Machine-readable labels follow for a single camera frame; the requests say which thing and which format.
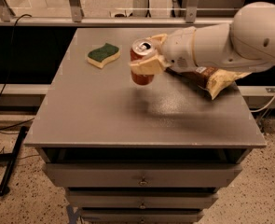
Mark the grey drawer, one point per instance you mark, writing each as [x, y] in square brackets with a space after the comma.
[142, 175]
[141, 216]
[141, 199]

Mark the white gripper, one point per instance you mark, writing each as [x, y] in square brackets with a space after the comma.
[178, 48]

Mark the middle grey drawer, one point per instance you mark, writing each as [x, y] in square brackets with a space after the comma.
[141, 199]

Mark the bottom grey drawer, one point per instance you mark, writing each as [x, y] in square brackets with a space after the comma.
[141, 216]

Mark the metal window railing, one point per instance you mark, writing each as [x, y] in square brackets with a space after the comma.
[118, 13]

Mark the black stand leg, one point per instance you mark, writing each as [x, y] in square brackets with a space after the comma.
[9, 159]

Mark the brown and cream chip bag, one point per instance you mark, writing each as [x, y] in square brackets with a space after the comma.
[211, 79]

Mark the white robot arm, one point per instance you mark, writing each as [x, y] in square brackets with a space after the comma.
[245, 45]

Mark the grey drawer cabinet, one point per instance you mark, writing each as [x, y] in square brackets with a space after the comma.
[93, 115]

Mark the red Coca-Cola can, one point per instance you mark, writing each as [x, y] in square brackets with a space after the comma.
[141, 51]

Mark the green and yellow sponge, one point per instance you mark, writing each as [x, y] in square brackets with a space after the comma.
[102, 56]

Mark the top grey drawer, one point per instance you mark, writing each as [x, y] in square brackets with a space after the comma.
[142, 175]

